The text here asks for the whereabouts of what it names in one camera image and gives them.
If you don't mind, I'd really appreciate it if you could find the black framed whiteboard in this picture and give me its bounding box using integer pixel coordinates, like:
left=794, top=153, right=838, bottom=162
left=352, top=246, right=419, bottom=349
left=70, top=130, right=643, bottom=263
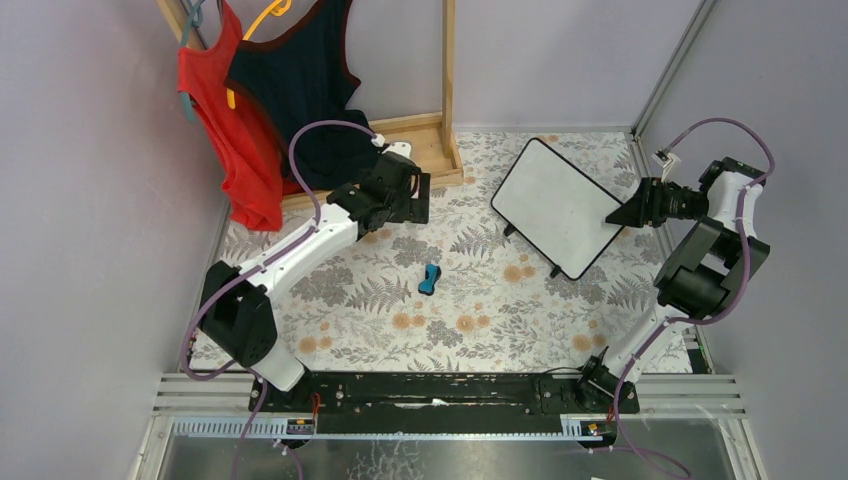
left=490, top=138, right=624, bottom=281

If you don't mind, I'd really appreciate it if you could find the blue and black eraser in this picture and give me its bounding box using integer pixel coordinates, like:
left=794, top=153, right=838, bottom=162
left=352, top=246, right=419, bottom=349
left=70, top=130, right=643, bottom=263
left=418, top=264, right=442, bottom=296

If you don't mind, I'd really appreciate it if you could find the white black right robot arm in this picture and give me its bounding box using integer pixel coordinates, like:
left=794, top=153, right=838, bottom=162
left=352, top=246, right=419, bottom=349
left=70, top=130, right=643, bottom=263
left=574, top=157, right=770, bottom=413

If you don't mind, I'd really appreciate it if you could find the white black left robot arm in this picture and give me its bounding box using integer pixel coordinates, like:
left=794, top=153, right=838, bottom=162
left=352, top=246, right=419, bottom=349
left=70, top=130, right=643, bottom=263
left=194, top=142, right=430, bottom=392

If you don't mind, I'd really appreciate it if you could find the floral patterned table mat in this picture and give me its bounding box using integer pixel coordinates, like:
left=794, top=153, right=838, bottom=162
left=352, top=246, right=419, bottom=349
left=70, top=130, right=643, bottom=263
left=272, top=133, right=664, bottom=371

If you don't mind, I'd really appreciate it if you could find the red tank top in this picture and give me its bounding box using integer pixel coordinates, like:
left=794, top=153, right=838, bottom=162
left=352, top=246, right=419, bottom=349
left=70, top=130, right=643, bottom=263
left=177, top=3, right=300, bottom=232

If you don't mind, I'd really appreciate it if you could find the dark navy tank top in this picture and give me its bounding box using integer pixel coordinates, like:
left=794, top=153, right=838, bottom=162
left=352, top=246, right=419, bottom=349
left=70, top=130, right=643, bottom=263
left=225, top=1, right=382, bottom=190

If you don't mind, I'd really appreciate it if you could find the yellow clothes hanger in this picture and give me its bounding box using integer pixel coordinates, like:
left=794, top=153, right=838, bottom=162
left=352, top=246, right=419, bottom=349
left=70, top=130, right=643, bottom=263
left=225, top=0, right=293, bottom=111

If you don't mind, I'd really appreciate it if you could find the teal clothes hanger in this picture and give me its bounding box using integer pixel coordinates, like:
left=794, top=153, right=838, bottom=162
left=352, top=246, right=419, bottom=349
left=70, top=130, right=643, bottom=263
left=178, top=0, right=208, bottom=123

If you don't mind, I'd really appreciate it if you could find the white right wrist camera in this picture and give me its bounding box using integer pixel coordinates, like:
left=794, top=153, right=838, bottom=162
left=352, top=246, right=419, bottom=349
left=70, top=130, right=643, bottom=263
left=652, top=149, right=682, bottom=183

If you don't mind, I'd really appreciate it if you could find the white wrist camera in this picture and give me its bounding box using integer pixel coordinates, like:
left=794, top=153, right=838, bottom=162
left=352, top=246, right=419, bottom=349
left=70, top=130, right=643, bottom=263
left=652, top=149, right=682, bottom=183
left=370, top=134, right=413, bottom=161

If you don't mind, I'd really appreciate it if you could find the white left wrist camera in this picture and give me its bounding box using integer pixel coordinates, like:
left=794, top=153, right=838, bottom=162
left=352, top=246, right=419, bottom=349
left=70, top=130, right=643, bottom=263
left=370, top=134, right=413, bottom=161

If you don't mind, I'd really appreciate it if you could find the wooden clothes rack frame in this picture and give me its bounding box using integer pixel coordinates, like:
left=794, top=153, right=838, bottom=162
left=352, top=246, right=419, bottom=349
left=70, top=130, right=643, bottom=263
left=155, top=0, right=464, bottom=211

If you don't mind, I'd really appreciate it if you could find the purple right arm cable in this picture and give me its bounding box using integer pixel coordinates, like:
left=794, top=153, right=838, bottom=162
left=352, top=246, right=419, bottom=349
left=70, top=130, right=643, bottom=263
left=589, top=117, right=777, bottom=480

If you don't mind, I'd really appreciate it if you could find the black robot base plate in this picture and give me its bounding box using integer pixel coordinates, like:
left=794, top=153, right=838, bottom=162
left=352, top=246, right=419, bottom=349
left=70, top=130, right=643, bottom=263
left=248, top=371, right=640, bottom=435

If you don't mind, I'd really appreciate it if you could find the aluminium rail frame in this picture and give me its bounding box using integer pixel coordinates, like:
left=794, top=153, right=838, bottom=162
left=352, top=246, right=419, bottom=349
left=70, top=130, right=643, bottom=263
left=129, top=0, right=770, bottom=480

